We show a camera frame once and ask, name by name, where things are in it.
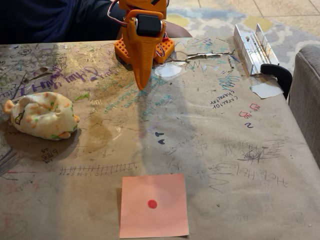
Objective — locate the orange gripper black motor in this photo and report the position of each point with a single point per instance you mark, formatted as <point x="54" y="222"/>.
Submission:
<point x="145" y="48"/>

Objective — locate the patterned plush toy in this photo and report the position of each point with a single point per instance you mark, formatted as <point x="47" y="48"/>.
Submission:
<point x="42" y="115"/>

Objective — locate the orange robot arm with base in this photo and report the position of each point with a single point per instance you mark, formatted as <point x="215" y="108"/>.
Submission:
<point x="121" y="48"/>

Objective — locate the person's bare forearm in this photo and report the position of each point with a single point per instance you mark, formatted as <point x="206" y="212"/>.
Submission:
<point x="177" y="30"/>

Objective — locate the small red round object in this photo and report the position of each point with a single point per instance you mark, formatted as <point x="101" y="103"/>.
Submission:
<point x="152" y="204"/>

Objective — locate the black red bar clamp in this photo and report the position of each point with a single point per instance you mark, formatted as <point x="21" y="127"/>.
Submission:
<point x="165" y="37"/>

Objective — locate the grey yellow patterned rug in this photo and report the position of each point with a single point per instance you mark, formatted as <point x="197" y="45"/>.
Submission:
<point x="215" y="20"/>

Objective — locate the person in dark navy clothes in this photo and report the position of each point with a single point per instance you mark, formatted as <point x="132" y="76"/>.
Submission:
<point x="50" y="20"/>

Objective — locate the scribbled brown paper table cover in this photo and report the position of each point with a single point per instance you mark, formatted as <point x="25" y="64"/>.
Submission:
<point x="225" y="155"/>

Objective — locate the white tape piece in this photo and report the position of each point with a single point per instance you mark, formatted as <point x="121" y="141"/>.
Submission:
<point x="266" y="90"/>

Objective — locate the pink square sticky note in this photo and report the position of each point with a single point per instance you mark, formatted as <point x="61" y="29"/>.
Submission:
<point x="140" y="220"/>

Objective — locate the grey sofa armrest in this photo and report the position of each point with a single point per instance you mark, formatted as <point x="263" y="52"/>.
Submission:
<point x="306" y="100"/>

